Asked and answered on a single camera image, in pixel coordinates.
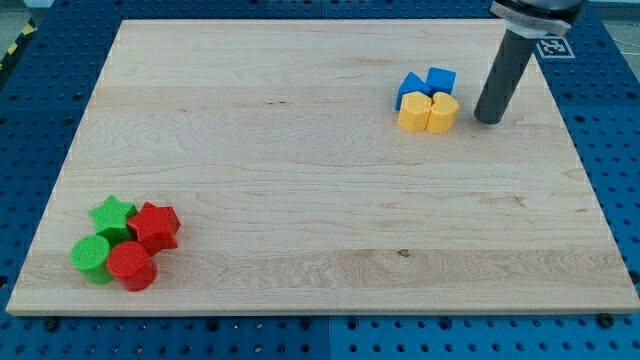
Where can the robot arm flange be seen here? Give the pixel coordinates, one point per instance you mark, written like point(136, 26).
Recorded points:
point(533, 19)

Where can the yellow heart block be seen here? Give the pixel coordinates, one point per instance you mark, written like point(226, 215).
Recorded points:
point(444, 111)

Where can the blue cube block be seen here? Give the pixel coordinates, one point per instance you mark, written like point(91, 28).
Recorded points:
point(440, 80)

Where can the wooden board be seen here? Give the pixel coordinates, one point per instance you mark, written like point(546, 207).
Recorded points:
point(277, 144)

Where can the yellow hexagon block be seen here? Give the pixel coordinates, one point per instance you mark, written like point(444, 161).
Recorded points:
point(414, 113)

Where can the blue triangular block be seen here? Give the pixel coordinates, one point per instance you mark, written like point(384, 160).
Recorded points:
point(411, 83)

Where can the red star block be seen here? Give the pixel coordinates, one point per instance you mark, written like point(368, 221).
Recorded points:
point(155, 228)

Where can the red cylinder block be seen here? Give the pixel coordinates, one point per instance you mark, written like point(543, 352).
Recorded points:
point(131, 266)

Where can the green star block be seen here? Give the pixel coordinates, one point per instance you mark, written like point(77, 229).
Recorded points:
point(110, 220)

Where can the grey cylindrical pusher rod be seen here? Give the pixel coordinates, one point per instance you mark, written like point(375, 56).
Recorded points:
point(507, 69)

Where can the green cylinder block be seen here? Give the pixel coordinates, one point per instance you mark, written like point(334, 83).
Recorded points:
point(89, 256)

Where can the fiducial marker tag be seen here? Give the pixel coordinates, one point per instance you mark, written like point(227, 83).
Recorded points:
point(552, 47)

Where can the black bolt front left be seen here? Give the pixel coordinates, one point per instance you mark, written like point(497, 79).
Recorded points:
point(50, 324)

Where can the black bolt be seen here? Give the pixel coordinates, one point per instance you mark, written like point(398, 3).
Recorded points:
point(50, 324)
point(605, 320)

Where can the black bolt front right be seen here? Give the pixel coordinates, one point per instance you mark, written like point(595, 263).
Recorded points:
point(605, 320)

